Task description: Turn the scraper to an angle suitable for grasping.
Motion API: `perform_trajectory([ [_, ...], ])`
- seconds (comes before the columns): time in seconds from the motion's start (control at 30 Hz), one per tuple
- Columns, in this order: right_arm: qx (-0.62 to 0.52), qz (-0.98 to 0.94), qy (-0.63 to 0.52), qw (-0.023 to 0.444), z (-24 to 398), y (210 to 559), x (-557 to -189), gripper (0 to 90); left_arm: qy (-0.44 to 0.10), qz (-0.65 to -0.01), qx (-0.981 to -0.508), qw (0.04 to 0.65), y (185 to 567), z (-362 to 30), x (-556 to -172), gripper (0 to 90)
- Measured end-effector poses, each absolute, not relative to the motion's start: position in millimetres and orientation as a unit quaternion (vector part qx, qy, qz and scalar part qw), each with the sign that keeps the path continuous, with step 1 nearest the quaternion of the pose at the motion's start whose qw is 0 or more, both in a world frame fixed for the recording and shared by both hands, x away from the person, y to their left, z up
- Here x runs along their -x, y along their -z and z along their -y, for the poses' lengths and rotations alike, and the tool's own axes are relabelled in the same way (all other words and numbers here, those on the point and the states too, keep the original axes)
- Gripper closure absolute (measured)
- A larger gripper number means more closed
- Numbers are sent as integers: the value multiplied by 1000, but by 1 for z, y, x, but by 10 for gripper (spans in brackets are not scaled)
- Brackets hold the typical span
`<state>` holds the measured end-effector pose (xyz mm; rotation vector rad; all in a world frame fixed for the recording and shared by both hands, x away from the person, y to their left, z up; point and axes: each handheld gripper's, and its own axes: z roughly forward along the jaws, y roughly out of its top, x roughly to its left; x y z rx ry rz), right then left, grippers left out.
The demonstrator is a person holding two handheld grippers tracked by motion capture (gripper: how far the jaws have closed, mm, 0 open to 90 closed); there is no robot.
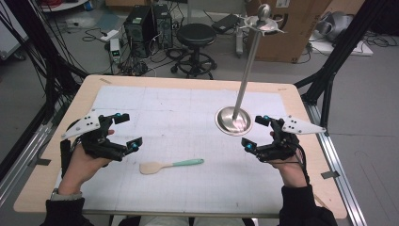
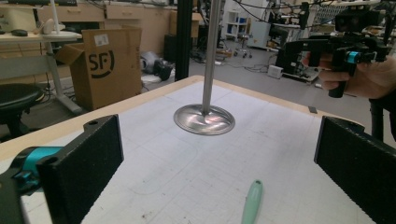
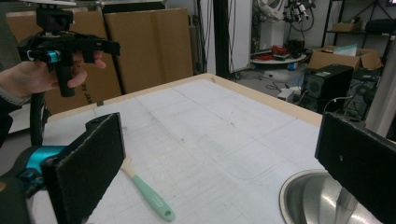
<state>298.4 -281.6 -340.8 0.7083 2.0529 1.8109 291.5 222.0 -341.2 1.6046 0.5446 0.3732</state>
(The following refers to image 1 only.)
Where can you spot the black round stool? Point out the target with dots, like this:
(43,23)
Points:
(196,36)

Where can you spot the white round table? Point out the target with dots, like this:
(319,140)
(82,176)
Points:
(62,4)

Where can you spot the slim black computer tower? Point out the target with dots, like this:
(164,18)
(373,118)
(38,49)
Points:
(163,25)

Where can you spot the black flat device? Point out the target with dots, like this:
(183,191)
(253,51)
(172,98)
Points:
(225,23)

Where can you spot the white floor board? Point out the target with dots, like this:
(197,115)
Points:
(360,48)

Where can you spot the person's right hand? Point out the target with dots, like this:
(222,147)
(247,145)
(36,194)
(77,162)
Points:
(290,171)

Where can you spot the white device with green display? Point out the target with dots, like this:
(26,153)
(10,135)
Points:
(115,50)

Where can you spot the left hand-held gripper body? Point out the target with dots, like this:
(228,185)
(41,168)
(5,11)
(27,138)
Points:
(94,142)

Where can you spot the grey tape piece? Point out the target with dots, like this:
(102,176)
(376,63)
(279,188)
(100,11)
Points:
(40,162)
(330,174)

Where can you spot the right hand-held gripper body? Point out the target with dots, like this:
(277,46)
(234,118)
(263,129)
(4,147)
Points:
(284,142)

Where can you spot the large cardboard box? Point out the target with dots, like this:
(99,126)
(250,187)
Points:
(291,37)

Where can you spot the person's left hand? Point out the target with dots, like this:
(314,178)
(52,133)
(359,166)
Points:
(78,169)

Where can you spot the large black computer tower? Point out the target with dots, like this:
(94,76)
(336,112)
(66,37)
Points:
(139,31)

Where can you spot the tall steel utensil stand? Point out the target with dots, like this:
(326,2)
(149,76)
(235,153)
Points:
(233,121)

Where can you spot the aluminium rail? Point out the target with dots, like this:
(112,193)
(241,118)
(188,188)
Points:
(22,160)
(342,179)

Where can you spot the white power strip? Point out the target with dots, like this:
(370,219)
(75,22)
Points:
(109,35)

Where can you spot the white grid mat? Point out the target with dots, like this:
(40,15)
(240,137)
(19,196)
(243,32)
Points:
(188,125)

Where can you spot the grey bag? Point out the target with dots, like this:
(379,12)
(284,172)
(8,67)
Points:
(334,25)

